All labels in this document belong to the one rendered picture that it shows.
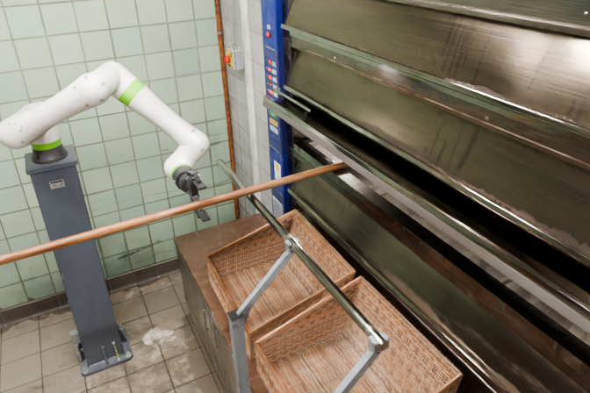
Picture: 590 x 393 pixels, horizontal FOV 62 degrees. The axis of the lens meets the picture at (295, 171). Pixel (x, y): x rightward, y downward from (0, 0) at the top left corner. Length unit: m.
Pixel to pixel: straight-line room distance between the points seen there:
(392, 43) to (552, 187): 0.63
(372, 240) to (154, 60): 1.66
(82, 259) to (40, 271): 0.78
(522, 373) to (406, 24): 1.02
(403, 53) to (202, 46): 1.70
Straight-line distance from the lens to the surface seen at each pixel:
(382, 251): 1.87
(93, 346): 2.95
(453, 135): 1.44
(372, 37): 1.64
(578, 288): 1.22
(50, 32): 2.85
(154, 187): 3.19
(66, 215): 2.48
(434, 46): 1.43
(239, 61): 2.70
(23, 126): 2.17
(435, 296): 1.70
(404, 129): 1.57
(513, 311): 1.47
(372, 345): 1.31
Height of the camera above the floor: 2.10
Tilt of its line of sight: 27 degrees down
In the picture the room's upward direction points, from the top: 2 degrees counter-clockwise
